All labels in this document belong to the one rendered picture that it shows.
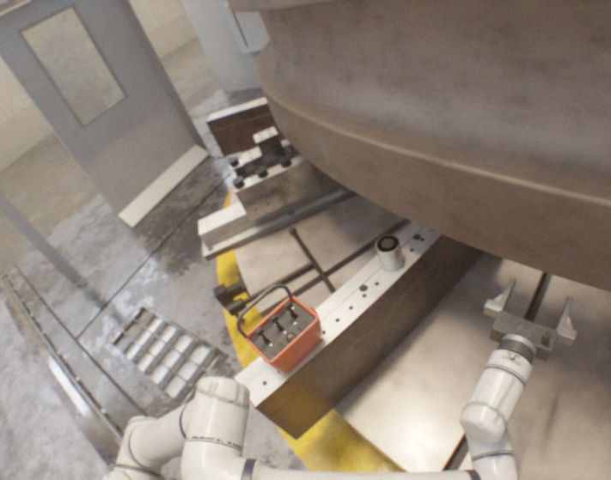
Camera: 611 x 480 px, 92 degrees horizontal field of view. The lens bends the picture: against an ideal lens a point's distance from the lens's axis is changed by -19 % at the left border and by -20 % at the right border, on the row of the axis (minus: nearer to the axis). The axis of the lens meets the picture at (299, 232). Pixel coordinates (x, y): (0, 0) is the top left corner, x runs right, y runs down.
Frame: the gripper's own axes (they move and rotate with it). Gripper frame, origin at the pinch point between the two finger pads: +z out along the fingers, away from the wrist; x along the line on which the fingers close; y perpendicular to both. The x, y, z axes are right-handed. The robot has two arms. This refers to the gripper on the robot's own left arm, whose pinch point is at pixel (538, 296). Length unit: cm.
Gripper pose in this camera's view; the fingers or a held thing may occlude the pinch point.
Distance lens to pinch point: 89.8
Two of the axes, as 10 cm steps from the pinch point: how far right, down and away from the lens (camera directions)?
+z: 6.2, -6.6, 4.2
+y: -3.2, -7.0, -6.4
